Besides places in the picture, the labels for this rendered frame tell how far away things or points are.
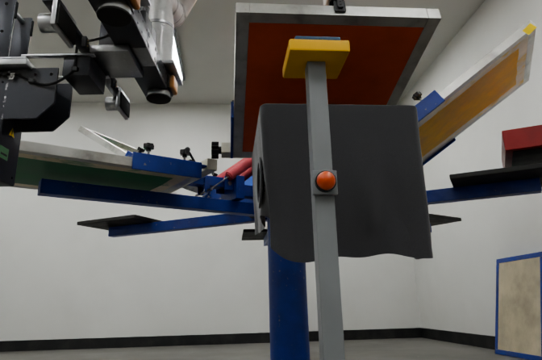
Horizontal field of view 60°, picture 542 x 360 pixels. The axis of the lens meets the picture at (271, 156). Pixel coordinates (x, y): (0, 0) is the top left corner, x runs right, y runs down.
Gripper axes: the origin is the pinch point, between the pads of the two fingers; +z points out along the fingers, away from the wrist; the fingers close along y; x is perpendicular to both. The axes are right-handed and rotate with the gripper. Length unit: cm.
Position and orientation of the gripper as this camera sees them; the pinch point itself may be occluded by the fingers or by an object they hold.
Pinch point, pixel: (338, 13)
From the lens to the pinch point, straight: 141.3
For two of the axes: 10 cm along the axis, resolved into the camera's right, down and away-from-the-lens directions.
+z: 0.4, 8.6, -5.0
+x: 10.0, 0.0, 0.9
